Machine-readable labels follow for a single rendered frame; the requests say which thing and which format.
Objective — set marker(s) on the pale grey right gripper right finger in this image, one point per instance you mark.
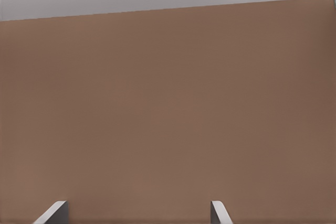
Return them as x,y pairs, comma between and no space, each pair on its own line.
220,214

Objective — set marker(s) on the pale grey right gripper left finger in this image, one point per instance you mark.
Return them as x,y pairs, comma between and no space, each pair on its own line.
53,214

